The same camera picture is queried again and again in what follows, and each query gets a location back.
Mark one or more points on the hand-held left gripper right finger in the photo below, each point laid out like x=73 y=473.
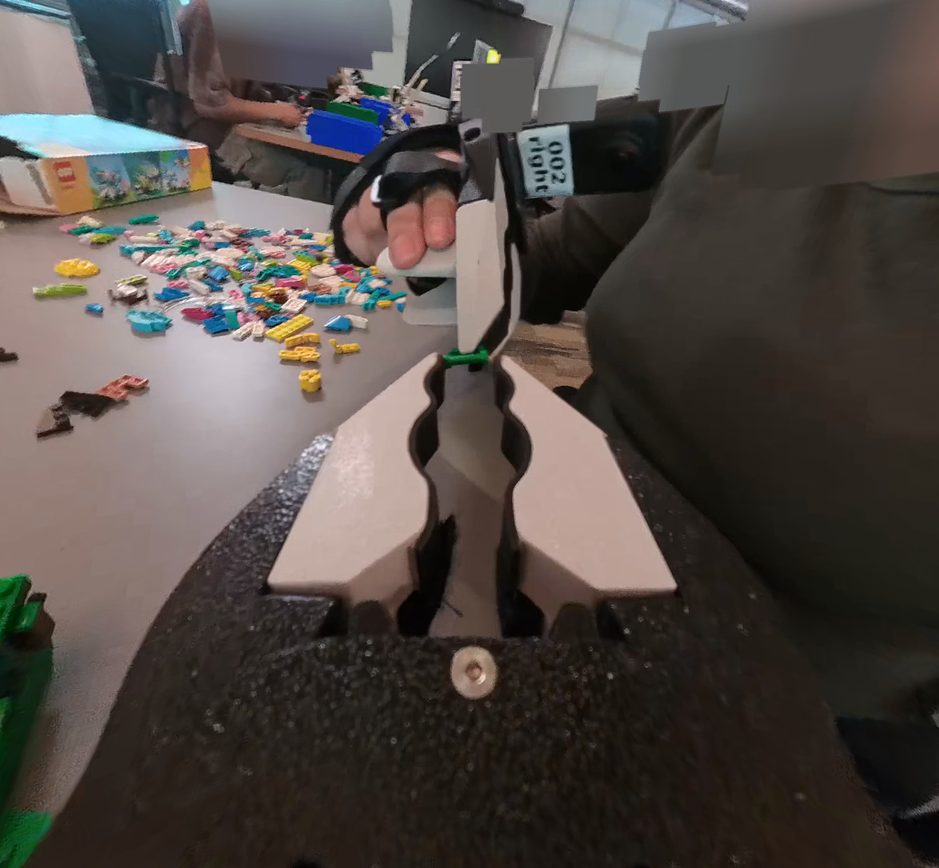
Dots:
x=587 y=508

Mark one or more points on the person's right hand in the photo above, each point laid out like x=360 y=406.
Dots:
x=433 y=230

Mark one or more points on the brown edged table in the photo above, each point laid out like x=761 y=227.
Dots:
x=293 y=142

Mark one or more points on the dark partition panel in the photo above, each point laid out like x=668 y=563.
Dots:
x=110 y=46

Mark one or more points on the printed cardboard brick box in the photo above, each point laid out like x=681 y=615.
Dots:
x=110 y=171

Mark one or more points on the pile of colourful bricks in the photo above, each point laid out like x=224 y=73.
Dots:
x=220 y=274

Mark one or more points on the black wedge brick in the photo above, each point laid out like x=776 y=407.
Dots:
x=53 y=423
x=84 y=403

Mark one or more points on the person's right forearm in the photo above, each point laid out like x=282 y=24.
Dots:
x=579 y=252

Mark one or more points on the grey desk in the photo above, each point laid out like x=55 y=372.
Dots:
x=183 y=457

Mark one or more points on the blue storage bin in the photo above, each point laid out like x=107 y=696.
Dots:
x=385 y=111
x=341 y=134

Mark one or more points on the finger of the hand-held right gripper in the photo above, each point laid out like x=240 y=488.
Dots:
x=480 y=274
x=517 y=288

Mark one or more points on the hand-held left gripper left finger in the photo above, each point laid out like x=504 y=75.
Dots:
x=352 y=508

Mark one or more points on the small green brick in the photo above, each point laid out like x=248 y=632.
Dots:
x=462 y=358

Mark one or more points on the salmon notched brick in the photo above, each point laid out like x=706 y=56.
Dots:
x=121 y=387

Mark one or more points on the person's dark clothed torso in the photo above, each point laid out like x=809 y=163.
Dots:
x=770 y=406

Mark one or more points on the black computer monitor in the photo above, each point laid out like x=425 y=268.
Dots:
x=440 y=24

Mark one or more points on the green brick animal model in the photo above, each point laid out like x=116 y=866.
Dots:
x=18 y=662

